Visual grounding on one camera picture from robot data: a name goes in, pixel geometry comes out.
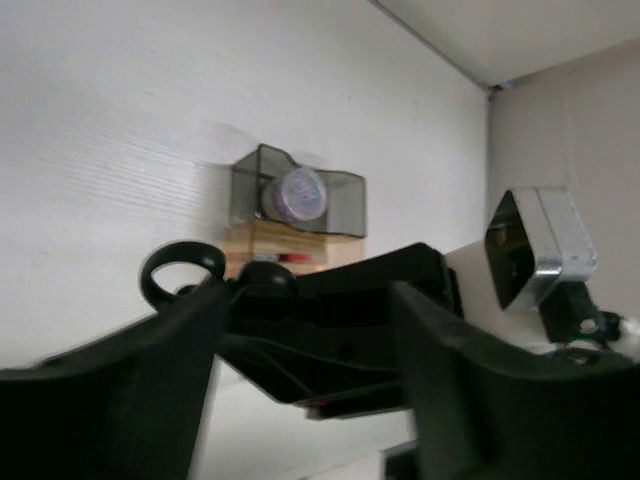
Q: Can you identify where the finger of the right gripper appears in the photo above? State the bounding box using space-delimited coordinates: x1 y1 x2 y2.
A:
224 242 463 345
220 335 406 408

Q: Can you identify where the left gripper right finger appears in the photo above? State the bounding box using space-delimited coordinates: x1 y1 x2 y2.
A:
389 283 639 479

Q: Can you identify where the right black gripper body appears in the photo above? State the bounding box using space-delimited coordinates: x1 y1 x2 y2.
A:
539 282 639 365

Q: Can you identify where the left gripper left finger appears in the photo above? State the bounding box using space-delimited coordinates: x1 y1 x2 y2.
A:
1 283 230 479

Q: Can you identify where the small clear clip jar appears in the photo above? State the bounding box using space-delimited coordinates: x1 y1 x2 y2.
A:
261 167 328 223

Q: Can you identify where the red pen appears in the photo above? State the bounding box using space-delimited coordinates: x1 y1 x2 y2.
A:
226 252 315 264

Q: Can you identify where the grey smoked plastic tray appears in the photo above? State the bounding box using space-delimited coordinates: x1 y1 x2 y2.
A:
229 144 367 239

